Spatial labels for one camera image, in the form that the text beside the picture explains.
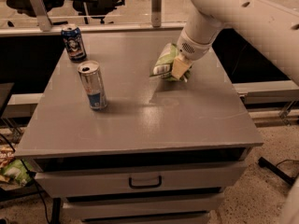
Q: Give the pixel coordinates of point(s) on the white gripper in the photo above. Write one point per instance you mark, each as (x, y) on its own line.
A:
(193, 49)

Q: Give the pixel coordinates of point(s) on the green jalapeno chip bag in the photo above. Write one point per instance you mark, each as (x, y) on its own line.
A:
(164, 64)

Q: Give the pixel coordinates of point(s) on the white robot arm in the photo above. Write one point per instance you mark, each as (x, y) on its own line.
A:
(266, 26)

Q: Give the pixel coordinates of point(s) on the silver blue redbull can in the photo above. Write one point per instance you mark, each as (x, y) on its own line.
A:
(92, 82)

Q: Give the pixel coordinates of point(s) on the dark blue soda can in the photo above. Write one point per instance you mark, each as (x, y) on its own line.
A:
(73, 43)

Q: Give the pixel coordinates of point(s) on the green chip bag on floor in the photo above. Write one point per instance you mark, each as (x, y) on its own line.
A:
(17, 171)

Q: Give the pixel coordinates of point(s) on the orange chip bag on floor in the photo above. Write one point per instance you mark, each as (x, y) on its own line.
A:
(6, 157)

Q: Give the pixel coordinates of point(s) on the grey drawer cabinet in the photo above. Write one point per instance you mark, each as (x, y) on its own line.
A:
(147, 121)

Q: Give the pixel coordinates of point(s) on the top grey drawer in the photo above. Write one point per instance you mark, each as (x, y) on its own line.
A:
(115, 180)

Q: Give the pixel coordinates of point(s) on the grey drawer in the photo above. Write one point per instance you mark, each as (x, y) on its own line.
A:
(115, 180)
(147, 206)

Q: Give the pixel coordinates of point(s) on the black stand leg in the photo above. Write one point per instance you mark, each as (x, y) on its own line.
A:
(264, 163)

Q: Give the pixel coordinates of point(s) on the middle grey drawer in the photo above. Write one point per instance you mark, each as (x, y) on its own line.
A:
(147, 206)

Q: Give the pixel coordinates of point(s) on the dark side table edge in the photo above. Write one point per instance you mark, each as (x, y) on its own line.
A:
(5, 94)

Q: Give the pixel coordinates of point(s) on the middle metal glass bracket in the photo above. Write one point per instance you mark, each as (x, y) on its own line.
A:
(156, 13)

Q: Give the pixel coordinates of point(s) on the metal glass bracket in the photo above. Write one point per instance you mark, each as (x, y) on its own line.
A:
(40, 11)
(156, 13)

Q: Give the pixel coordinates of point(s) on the black drawer handle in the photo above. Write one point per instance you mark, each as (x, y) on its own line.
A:
(150, 183)

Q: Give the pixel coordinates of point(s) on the left metal glass bracket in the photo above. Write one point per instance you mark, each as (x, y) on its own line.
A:
(40, 11)

